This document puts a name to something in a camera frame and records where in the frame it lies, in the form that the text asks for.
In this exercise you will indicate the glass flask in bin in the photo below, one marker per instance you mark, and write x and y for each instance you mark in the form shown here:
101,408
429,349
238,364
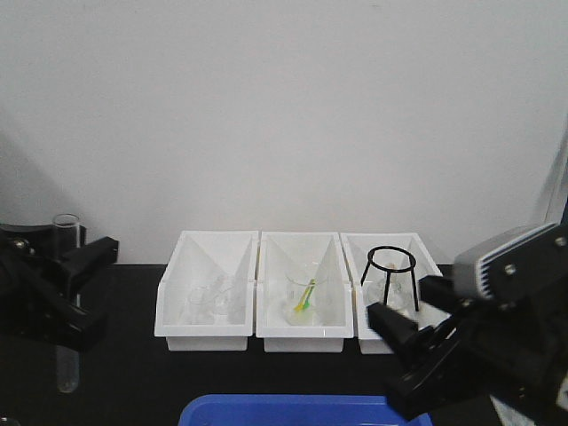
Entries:
396,295

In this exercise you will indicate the right white storage bin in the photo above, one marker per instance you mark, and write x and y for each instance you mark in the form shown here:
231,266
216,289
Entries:
355,248

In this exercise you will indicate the black wire tripod stand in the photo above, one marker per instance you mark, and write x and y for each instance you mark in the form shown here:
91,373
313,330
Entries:
394,259

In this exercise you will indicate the blue plastic tray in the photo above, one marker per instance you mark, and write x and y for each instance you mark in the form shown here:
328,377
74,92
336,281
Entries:
281,409

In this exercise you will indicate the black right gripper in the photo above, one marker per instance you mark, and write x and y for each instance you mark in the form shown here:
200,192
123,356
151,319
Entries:
514,352

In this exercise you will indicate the left white storage bin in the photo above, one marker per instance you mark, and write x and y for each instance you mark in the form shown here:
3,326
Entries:
198,257

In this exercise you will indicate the white storage bin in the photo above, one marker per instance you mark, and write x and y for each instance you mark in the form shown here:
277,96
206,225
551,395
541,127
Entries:
355,248
282,252
198,257

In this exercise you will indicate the glassware in left bin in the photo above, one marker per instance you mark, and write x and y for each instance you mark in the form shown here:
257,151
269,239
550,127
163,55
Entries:
219,301

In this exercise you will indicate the yellow green plastic dropper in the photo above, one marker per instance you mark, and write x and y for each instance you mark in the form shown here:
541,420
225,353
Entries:
304,301

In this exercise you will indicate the clear glass test tube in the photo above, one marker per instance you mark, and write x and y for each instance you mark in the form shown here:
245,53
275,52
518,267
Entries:
67,236

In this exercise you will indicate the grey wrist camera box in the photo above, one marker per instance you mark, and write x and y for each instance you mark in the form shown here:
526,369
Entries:
525,261

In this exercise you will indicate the middle white storage bin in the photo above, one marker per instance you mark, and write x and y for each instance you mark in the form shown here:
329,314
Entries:
282,252

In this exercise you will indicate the glass beaker in middle bin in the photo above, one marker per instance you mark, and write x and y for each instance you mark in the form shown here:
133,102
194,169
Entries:
296,281

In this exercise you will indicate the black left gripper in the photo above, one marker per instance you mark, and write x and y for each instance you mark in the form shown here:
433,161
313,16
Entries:
31,302

